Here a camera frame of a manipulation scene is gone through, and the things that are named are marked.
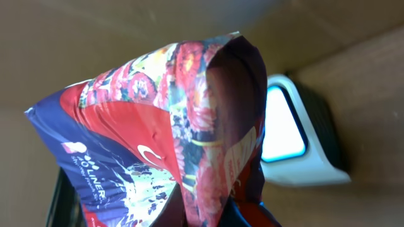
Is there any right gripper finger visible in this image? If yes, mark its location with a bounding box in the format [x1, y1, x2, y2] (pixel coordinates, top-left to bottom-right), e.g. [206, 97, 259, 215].
[45, 168, 87, 227]

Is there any purple red sachet pack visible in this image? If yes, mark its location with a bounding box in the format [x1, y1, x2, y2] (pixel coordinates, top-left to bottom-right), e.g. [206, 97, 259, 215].
[25, 32, 277, 226]

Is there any white barcode scanner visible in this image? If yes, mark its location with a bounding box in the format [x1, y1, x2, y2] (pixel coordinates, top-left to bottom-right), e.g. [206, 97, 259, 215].
[261, 74, 351, 187]

